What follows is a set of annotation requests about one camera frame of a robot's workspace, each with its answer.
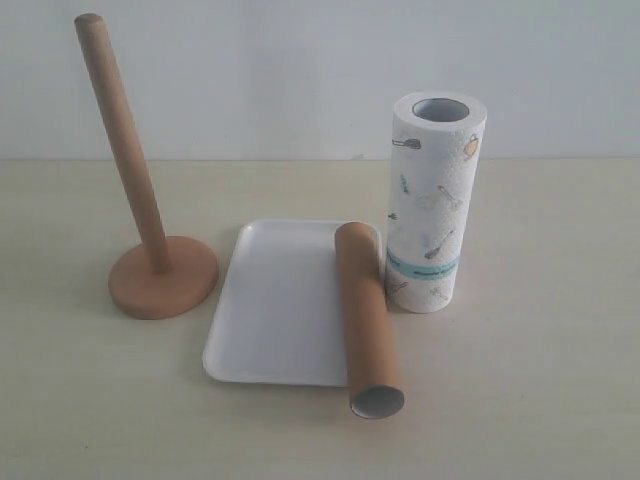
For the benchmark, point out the brown cardboard tube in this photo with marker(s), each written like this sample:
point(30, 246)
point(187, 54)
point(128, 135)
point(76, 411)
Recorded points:
point(373, 369)

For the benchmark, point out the printed white paper towel roll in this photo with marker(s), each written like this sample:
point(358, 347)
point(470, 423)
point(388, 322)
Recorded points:
point(436, 140)

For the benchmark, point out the wooden paper towel holder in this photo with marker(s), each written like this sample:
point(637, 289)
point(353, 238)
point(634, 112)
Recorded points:
point(164, 276)

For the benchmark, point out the white rectangular plastic tray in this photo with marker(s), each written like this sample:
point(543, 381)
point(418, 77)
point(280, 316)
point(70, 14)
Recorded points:
point(279, 317)

